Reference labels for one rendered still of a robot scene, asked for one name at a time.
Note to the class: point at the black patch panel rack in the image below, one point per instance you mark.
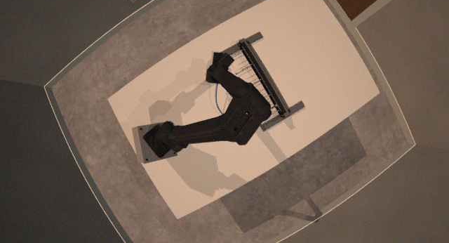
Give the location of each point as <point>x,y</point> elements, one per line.
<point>265,78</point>

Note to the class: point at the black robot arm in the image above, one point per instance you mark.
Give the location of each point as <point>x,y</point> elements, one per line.
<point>233,126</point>

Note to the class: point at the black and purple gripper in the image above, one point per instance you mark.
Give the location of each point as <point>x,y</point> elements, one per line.
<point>209,79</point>

